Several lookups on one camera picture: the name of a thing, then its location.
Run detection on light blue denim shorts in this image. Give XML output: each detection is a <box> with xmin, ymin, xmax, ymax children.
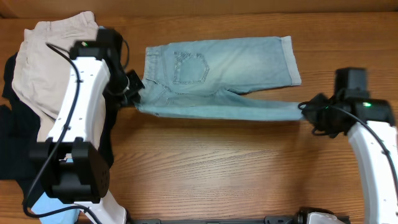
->
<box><xmin>136</xmin><ymin>36</ymin><xmax>302</xmax><ymax>121</ymax></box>

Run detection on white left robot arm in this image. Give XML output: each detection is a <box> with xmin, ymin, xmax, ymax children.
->
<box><xmin>22</xmin><ymin>28</ymin><xmax>144</xmax><ymax>223</ymax></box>

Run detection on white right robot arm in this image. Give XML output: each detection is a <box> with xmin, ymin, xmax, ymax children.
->
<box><xmin>298</xmin><ymin>67</ymin><xmax>397</xmax><ymax>223</ymax></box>

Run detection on beige khaki shorts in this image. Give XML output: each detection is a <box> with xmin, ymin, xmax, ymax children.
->
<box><xmin>12</xmin><ymin>11</ymin><xmax>110</xmax><ymax>149</ymax></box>

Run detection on black garment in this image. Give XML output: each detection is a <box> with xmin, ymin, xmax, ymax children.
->
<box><xmin>0</xmin><ymin>52</ymin><xmax>121</xmax><ymax>208</ymax></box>

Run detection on light blue shirt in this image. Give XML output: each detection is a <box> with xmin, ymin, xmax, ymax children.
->
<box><xmin>30</xmin><ymin>157</ymin><xmax>81</xmax><ymax>224</ymax></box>

